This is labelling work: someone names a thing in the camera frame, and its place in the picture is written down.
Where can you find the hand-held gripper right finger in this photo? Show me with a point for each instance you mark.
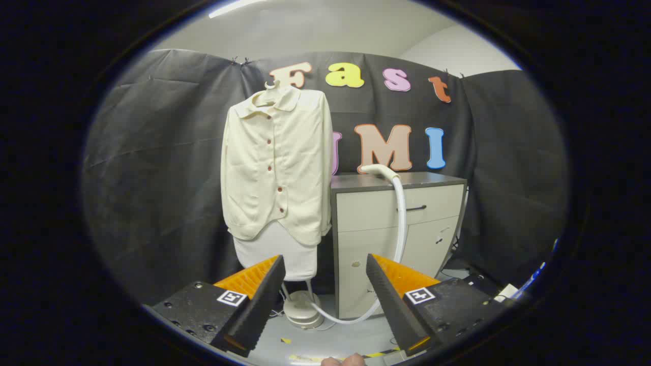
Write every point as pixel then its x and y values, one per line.
pixel 389 300

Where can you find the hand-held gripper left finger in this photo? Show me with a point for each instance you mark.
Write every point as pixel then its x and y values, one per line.
pixel 264 300

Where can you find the white garment steamer base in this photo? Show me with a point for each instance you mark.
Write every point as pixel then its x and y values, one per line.
pixel 302 311

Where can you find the cream button-up shirt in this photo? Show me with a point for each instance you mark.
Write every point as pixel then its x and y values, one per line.
pixel 300 168

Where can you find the white ironing board pad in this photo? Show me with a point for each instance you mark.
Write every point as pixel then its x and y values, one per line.
pixel 277 251

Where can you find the beige cabinet with grey top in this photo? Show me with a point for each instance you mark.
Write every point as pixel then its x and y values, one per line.
pixel 371 213

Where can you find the black backdrop cloth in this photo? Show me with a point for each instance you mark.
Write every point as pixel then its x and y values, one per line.
pixel 163 178

